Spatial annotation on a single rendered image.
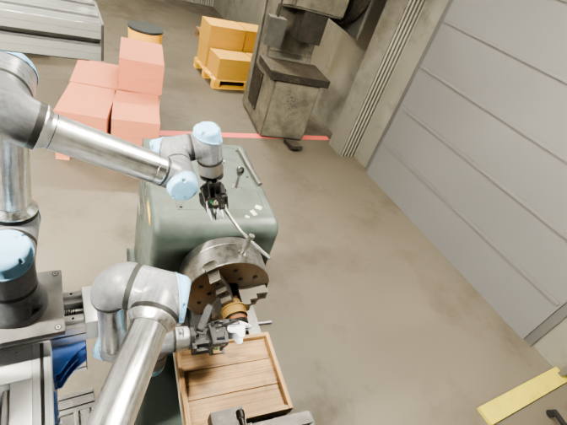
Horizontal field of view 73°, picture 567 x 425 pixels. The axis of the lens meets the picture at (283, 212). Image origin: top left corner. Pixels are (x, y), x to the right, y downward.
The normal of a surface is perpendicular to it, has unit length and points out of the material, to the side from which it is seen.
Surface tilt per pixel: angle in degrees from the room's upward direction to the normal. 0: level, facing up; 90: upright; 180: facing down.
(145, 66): 90
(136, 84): 90
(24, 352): 0
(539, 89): 90
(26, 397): 0
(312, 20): 90
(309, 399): 0
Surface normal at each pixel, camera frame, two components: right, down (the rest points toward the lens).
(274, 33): 0.31, 0.66
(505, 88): -0.87, 0.07
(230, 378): 0.28, -0.75
